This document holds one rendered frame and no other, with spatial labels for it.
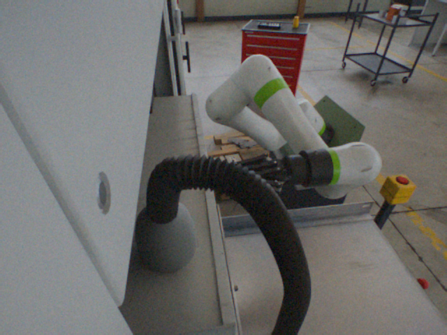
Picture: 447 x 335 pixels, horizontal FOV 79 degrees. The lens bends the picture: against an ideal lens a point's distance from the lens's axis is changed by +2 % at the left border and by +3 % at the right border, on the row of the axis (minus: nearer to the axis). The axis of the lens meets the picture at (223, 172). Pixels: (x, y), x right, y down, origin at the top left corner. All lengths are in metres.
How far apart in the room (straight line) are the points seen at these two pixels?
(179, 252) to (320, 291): 0.70
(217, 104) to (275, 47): 2.39
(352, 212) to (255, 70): 0.64
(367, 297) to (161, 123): 0.77
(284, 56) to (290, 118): 2.50
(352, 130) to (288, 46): 2.07
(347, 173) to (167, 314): 0.53
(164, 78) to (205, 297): 0.52
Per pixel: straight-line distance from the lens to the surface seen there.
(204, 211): 0.35
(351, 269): 1.02
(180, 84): 0.79
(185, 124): 0.52
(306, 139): 0.84
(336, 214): 1.13
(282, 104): 0.87
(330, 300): 0.94
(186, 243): 0.28
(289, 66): 3.36
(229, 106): 0.95
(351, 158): 0.70
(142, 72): 0.17
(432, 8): 7.29
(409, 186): 1.33
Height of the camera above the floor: 1.65
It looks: 40 degrees down
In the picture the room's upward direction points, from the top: straight up
